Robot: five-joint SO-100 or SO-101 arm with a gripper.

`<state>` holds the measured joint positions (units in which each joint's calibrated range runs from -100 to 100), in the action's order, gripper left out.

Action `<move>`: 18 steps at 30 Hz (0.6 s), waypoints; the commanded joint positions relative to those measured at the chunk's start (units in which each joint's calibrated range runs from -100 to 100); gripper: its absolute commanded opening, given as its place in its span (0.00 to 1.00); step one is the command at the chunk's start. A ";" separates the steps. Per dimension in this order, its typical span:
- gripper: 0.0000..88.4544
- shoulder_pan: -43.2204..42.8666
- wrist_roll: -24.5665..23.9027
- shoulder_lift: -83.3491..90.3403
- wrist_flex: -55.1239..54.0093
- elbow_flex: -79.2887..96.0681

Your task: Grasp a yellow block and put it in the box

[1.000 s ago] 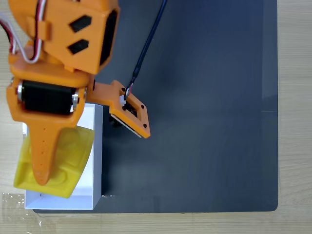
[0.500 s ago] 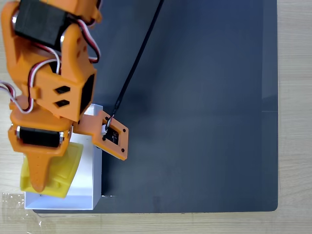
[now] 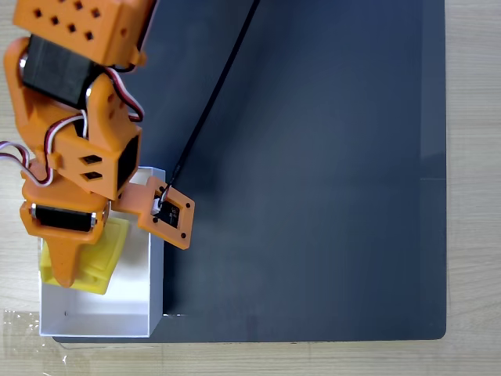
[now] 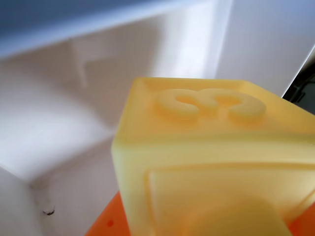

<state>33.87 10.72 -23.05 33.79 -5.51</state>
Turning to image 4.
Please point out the white open cardboard box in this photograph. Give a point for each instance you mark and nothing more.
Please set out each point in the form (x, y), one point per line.
(61, 123)

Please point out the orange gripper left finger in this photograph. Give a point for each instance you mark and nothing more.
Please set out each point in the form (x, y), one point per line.
(110, 218)

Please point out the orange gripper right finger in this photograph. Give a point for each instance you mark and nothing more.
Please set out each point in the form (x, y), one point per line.
(304, 218)

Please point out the yellow toy block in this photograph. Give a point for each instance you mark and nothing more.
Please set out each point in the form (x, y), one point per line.
(209, 157)

